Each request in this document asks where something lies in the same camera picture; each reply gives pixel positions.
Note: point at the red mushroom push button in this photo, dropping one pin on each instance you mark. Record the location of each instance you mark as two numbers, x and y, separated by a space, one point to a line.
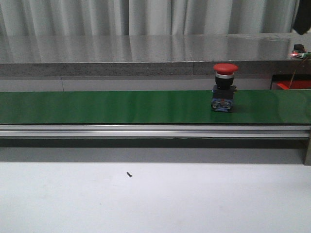
223 90

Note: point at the grey stone counter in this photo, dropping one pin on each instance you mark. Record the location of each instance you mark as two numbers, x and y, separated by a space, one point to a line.
150 55

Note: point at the green conveyor belt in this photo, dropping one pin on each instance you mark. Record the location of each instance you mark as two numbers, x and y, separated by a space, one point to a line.
154 107

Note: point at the red plastic tray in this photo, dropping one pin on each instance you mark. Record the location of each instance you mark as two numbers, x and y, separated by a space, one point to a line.
285 85

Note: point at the small green circuit board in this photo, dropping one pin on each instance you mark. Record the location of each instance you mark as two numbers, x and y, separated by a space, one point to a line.
301 55

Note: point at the small black sensor module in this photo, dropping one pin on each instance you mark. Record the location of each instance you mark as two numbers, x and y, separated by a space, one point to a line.
299 48

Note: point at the white curtain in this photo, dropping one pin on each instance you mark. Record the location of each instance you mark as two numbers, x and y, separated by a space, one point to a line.
145 17

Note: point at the aluminium conveyor frame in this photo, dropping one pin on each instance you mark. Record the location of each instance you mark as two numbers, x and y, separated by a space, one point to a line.
181 143

